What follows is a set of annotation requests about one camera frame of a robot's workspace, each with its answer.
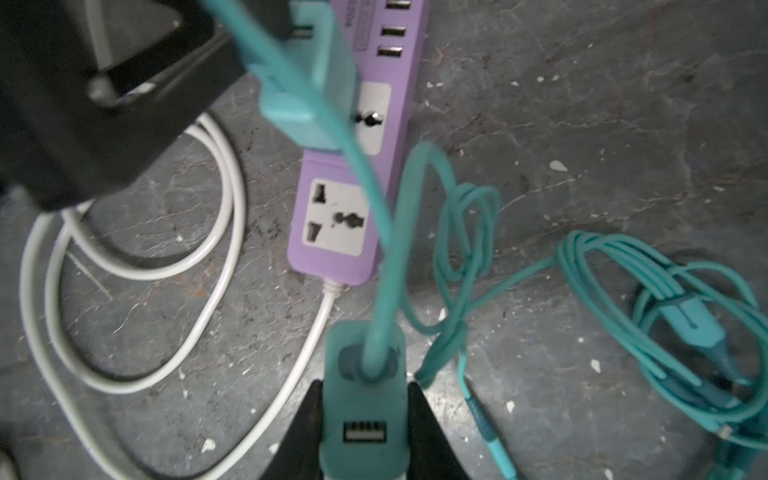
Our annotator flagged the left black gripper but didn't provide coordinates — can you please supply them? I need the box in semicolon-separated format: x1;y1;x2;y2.
1;1;244;211

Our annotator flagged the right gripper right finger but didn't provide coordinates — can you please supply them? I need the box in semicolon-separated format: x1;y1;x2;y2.
406;382;470;480

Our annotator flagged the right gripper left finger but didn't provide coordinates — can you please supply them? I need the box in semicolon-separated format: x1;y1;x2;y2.
260;380;324;480

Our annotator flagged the teal charger adapter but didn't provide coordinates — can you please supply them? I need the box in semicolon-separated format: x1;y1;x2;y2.
319;321;410;479
243;1;359;152

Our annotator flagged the purple power strip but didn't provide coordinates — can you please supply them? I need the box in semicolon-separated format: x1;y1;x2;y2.
286;0;431;287

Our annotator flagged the teal cable bundle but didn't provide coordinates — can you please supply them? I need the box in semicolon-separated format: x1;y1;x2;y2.
200;0;768;480
359;140;520;480

